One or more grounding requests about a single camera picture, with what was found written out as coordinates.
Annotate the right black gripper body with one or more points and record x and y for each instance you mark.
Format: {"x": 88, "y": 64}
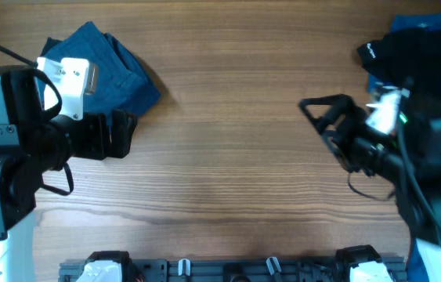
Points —
{"x": 356, "y": 143}

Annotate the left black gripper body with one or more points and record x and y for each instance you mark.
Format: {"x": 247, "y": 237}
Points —
{"x": 86, "y": 138}

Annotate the dark blue denim shorts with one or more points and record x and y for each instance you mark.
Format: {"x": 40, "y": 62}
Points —
{"x": 122, "y": 82}

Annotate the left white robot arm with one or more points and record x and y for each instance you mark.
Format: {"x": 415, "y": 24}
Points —
{"x": 33, "y": 141}

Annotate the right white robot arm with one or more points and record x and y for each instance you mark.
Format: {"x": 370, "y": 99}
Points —
{"x": 400, "y": 141}

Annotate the blue polo shirt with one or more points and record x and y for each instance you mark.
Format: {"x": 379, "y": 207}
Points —
{"x": 431, "y": 23}

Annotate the folded black shorts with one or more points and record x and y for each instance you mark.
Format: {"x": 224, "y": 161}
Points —
{"x": 50, "y": 43}

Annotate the black polo shirt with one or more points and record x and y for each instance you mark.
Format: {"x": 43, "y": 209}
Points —
{"x": 411, "y": 53}

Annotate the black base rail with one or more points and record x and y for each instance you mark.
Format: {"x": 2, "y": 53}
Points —
{"x": 359, "y": 263}

